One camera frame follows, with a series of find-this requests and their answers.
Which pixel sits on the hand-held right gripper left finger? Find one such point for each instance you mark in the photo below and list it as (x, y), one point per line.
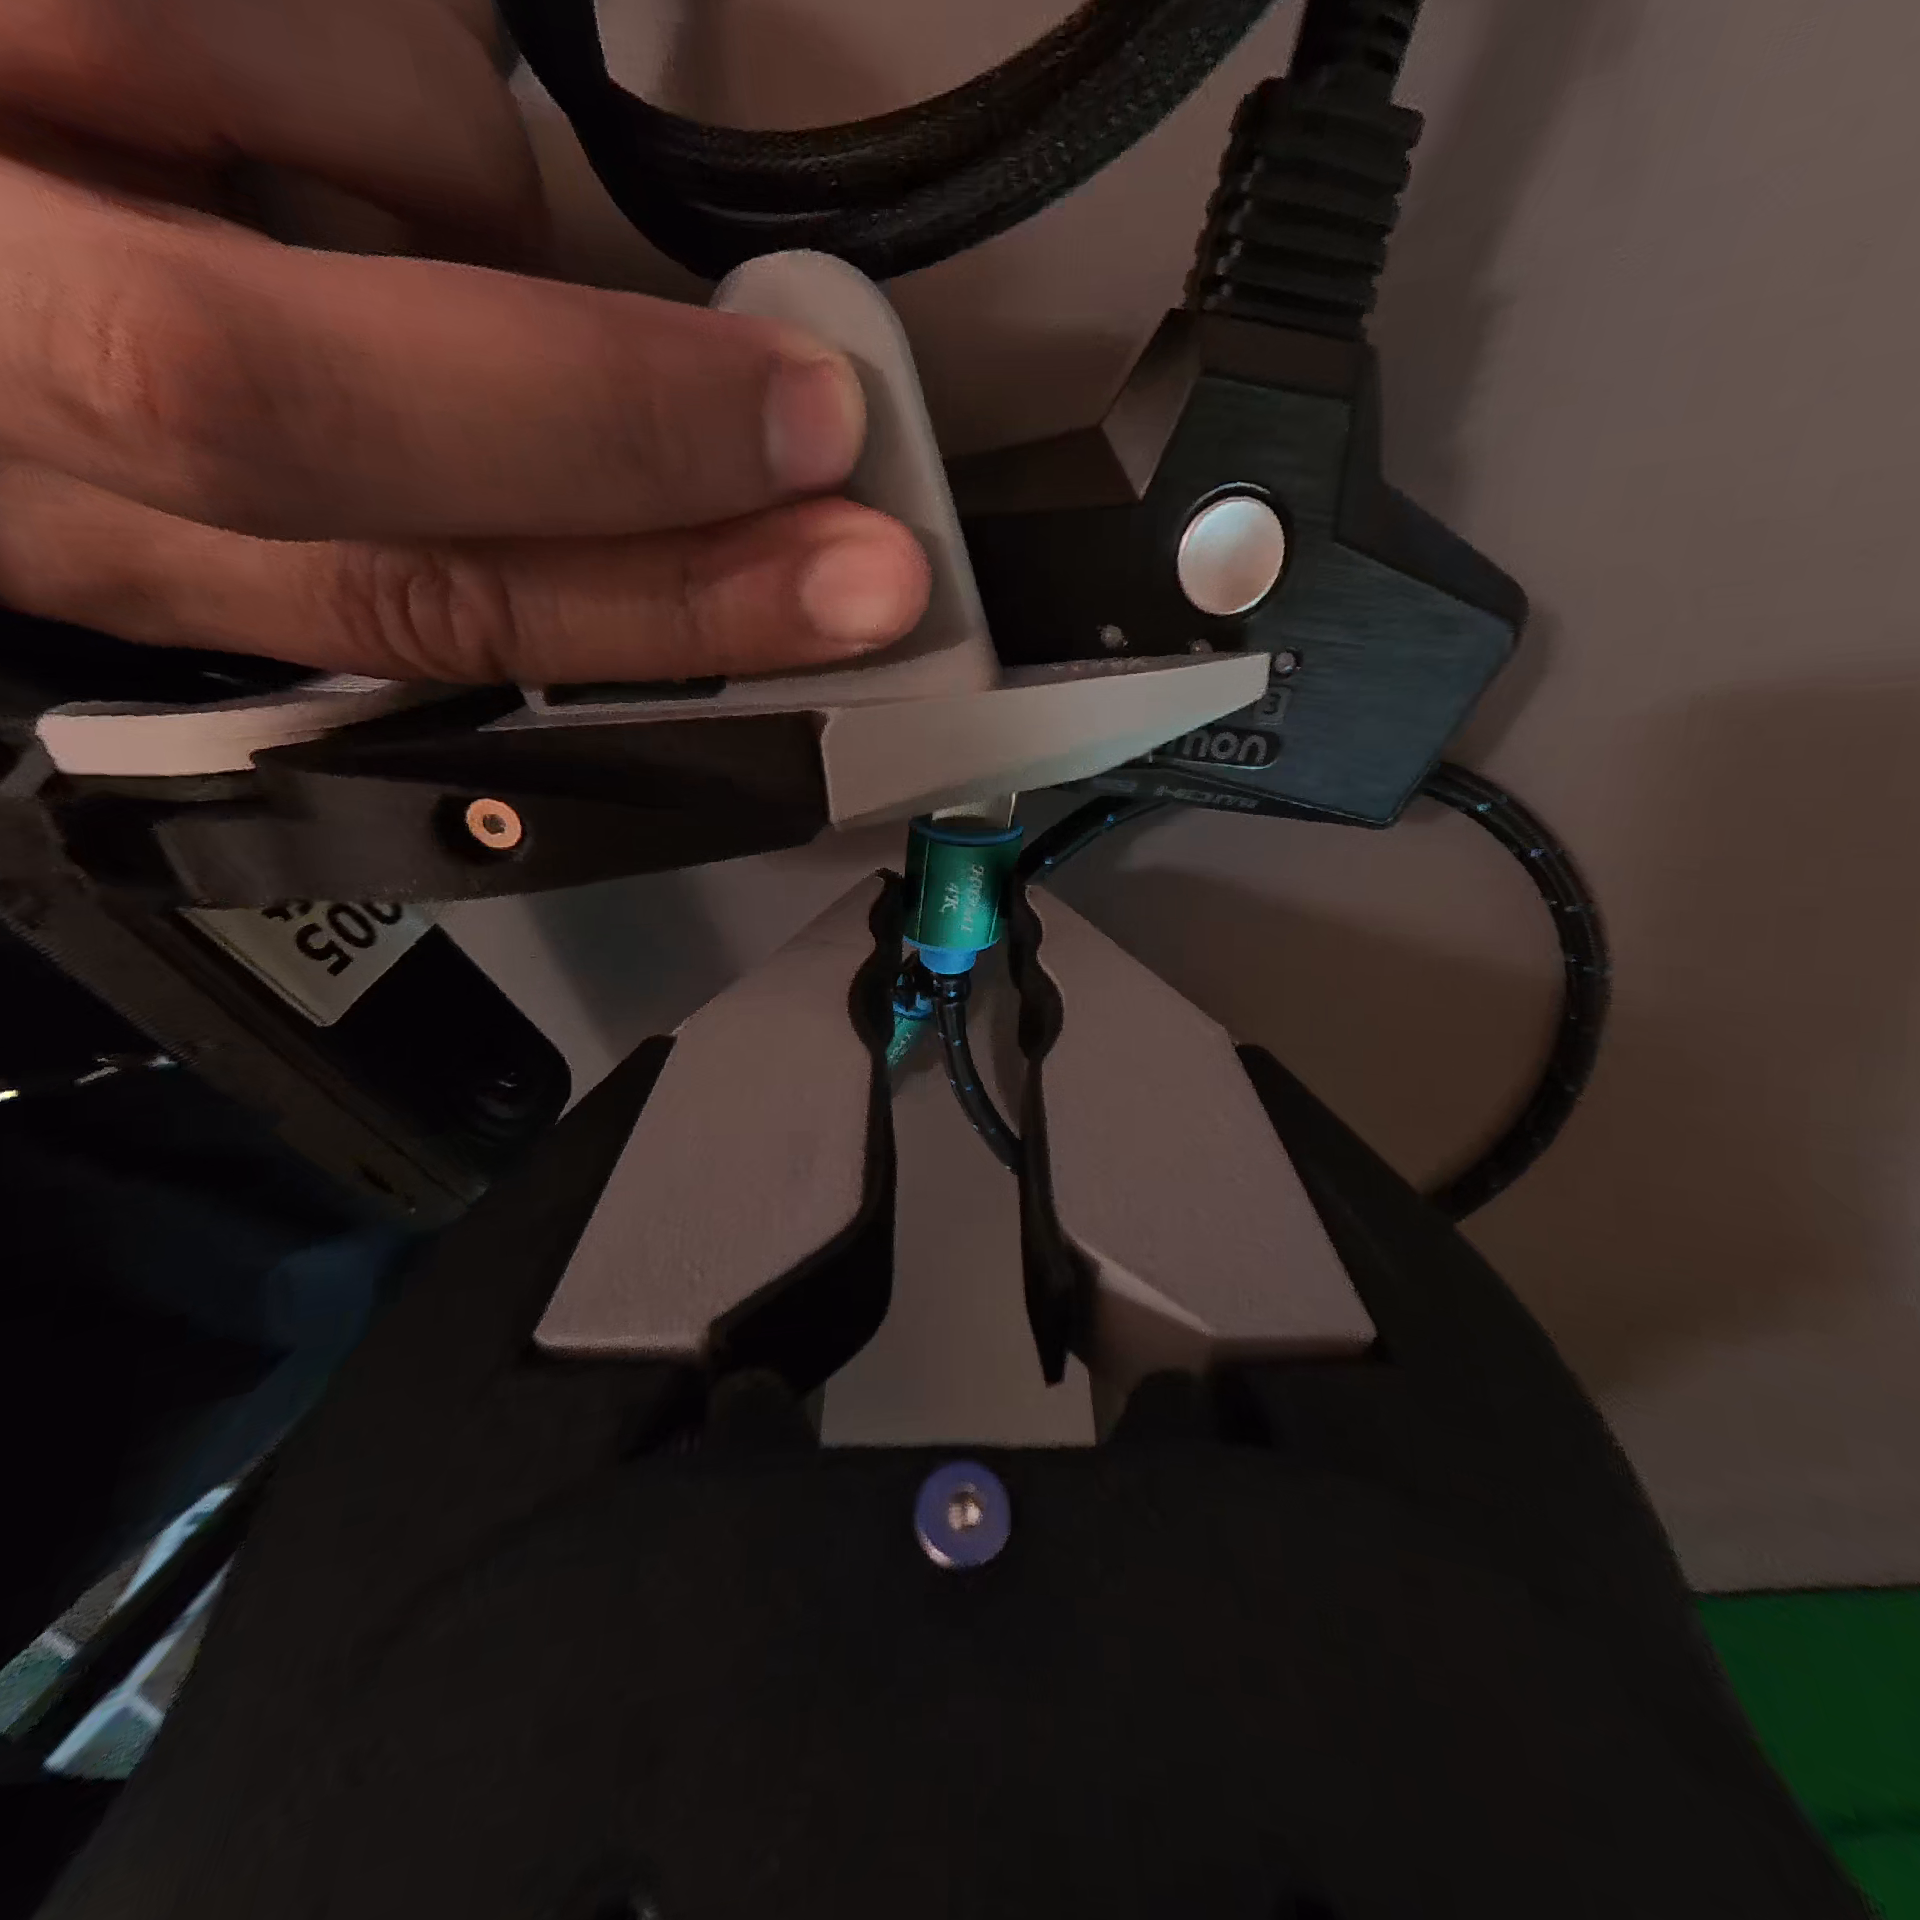
(719, 1186)

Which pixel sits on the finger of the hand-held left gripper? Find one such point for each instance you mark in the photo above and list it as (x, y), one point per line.
(1049, 730)

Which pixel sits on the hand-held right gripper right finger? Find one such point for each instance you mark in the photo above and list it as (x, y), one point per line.
(1199, 1186)

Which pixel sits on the brushed metal hub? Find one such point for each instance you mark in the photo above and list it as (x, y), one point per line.
(1350, 674)

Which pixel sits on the person's left hand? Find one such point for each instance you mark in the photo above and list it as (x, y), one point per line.
(301, 420)

